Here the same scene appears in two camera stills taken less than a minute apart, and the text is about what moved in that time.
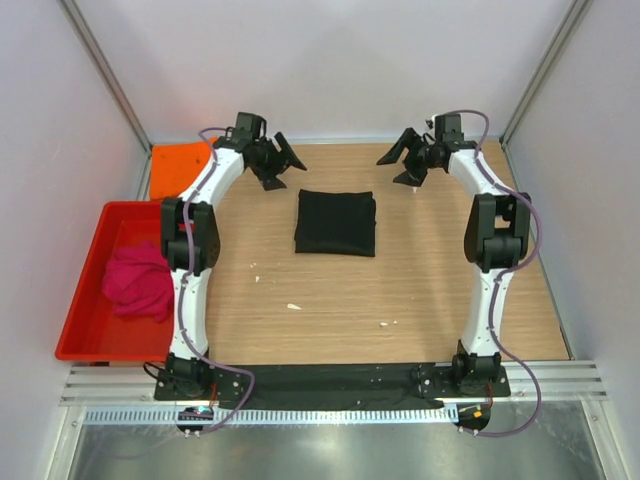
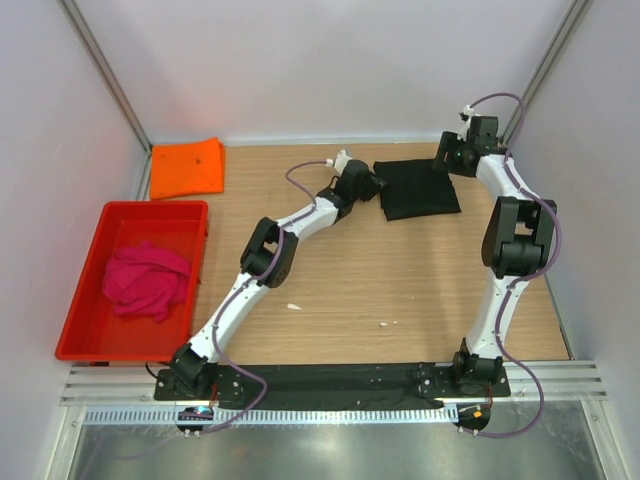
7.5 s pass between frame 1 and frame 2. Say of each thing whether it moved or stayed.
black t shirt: moved
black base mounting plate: stayed
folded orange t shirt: stayed
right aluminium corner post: stayed
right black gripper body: moved
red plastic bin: stayed
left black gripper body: moved
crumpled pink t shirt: stayed
